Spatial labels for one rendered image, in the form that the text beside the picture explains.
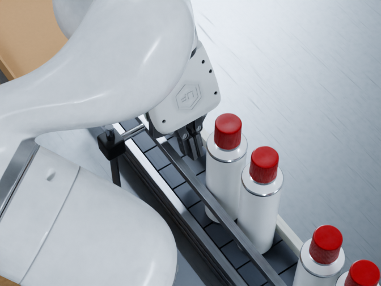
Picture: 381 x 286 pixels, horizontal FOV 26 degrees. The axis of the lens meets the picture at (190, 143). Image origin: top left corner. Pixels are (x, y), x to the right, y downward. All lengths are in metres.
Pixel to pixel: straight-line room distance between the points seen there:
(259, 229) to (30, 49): 0.56
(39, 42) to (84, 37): 0.82
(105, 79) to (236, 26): 0.87
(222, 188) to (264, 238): 0.09
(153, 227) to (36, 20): 0.90
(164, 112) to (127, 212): 0.47
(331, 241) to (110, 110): 0.39
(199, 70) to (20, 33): 0.48
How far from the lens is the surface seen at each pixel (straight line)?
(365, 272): 0.91
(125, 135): 1.14
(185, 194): 1.18
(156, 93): 0.62
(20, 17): 1.48
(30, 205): 0.59
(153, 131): 1.10
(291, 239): 1.11
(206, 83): 1.08
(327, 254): 0.92
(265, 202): 1.01
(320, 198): 1.25
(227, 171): 1.03
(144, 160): 1.21
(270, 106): 1.34
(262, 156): 0.97
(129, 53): 0.60
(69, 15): 0.92
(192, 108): 1.09
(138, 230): 0.60
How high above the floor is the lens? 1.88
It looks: 55 degrees down
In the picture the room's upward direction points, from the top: straight up
